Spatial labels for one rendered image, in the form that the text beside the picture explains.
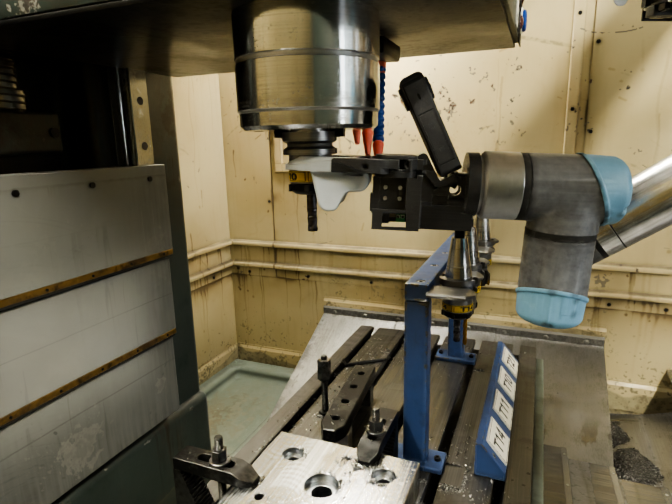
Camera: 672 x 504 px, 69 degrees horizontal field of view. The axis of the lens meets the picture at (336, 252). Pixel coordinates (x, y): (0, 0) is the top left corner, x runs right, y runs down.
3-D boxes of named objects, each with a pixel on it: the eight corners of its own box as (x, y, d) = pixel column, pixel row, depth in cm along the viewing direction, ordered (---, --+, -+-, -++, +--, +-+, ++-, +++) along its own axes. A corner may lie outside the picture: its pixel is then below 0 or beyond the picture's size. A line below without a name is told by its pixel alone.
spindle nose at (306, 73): (262, 132, 65) (257, 35, 62) (383, 129, 63) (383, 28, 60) (216, 130, 50) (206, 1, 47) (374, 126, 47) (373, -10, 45)
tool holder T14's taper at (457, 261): (449, 271, 85) (450, 233, 84) (475, 274, 83) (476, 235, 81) (441, 278, 82) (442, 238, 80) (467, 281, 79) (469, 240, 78)
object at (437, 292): (477, 293, 79) (477, 288, 79) (473, 303, 74) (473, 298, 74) (433, 289, 81) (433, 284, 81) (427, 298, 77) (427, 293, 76)
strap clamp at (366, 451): (398, 467, 85) (398, 387, 81) (374, 521, 73) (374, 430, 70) (379, 462, 86) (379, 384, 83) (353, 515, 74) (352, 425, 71)
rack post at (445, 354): (477, 357, 127) (482, 244, 120) (474, 365, 122) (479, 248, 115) (438, 351, 130) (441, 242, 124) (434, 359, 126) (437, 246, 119)
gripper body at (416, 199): (364, 229, 54) (476, 235, 53) (368, 149, 52) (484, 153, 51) (368, 218, 61) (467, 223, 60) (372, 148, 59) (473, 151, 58)
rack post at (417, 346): (446, 457, 87) (451, 297, 81) (441, 475, 82) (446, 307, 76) (392, 445, 91) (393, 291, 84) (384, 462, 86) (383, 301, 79)
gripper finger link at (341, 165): (332, 173, 51) (415, 175, 52) (332, 158, 50) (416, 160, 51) (328, 170, 55) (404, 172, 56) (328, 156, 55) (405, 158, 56)
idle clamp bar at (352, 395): (376, 392, 110) (376, 366, 108) (343, 465, 85) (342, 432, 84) (355, 390, 111) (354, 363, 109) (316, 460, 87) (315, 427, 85)
